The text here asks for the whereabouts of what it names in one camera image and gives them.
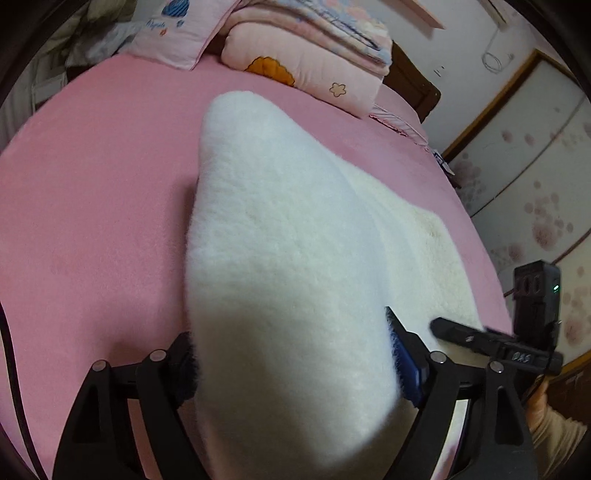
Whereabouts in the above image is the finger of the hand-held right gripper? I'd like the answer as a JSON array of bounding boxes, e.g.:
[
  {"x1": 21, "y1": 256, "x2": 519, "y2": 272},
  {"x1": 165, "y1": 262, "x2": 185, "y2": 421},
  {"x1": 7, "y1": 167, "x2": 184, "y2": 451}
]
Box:
[{"x1": 430, "y1": 316, "x2": 565, "y2": 376}]

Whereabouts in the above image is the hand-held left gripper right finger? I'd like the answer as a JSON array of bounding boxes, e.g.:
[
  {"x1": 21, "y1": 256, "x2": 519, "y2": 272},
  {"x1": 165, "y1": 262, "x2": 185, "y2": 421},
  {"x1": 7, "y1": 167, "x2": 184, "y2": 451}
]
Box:
[{"x1": 384, "y1": 305, "x2": 539, "y2": 480}]

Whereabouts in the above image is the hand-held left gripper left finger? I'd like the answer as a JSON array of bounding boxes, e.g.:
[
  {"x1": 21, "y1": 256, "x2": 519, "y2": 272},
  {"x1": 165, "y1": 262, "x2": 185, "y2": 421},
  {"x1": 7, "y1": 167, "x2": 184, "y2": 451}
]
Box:
[{"x1": 52, "y1": 331, "x2": 208, "y2": 480}]

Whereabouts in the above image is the white fleece garment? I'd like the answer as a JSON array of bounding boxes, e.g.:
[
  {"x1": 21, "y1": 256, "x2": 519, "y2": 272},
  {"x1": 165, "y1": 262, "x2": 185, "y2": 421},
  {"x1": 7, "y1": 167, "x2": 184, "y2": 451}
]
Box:
[{"x1": 185, "y1": 91, "x2": 497, "y2": 480}]

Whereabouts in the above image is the person's right forearm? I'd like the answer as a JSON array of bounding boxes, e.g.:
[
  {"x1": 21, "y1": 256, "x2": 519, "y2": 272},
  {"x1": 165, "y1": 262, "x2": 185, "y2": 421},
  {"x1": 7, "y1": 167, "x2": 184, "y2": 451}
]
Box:
[{"x1": 524, "y1": 376, "x2": 591, "y2": 480}]

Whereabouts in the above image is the pile of grey clothes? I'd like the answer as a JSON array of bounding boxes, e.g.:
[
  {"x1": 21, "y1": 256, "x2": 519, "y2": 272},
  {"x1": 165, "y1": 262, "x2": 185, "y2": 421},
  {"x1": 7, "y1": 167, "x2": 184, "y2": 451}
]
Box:
[{"x1": 65, "y1": 0, "x2": 146, "y2": 70}]

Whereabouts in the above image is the floral wardrobe door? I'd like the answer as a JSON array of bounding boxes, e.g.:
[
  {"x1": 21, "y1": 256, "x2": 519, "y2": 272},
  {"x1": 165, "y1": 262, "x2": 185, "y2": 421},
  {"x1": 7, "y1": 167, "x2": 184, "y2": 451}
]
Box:
[{"x1": 442, "y1": 48, "x2": 591, "y2": 370}]

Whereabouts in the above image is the pink bed sheet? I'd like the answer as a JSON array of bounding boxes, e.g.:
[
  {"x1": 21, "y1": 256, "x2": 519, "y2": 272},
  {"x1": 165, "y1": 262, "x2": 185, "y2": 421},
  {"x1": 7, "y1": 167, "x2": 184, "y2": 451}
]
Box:
[{"x1": 0, "y1": 51, "x2": 518, "y2": 480}]

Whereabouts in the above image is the pink frilled pillowcase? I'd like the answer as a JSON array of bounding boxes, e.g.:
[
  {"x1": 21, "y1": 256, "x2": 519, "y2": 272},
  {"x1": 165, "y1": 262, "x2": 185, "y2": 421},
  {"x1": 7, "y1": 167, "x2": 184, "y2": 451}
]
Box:
[{"x1": 368, "y1": 102, "x2": 437, "y2": 154}]

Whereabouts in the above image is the brown wooden headboard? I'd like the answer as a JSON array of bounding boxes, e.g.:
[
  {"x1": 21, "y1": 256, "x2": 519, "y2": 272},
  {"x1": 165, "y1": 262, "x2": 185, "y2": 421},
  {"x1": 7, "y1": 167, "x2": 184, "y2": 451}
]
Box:
[{"x1": 383, "y1": 41, "x2": 441, "y2": 124}]

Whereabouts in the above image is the folded pink quilt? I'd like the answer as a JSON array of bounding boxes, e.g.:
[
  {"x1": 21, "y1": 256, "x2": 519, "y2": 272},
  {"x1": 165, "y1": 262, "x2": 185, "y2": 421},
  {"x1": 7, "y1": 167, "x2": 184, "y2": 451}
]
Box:
[{"x1": 221, "y1": 0, "x2": 393, "y2": 119}]

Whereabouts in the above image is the pink printed pillow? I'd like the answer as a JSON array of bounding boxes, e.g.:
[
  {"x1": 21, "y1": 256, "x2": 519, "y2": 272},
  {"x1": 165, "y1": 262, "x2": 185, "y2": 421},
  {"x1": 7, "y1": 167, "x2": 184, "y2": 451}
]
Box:
[{"x1": 129, "y1": 0, "x2": 242, "y2": 71}]

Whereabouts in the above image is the black cable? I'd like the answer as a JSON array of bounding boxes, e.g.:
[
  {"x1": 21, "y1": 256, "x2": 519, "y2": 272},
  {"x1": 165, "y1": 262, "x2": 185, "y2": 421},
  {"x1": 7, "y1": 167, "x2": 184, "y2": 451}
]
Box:
[{"x1": 0, "y1": 305, "x2": 47, "y2": 480}]

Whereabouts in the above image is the white wall cable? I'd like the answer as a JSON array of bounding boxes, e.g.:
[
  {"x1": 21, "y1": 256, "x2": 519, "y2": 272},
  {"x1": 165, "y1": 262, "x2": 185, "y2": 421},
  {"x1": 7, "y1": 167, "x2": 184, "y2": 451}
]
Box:
[{"x1": 481, "y1": 13, "x2": 517, "y2": 73}]

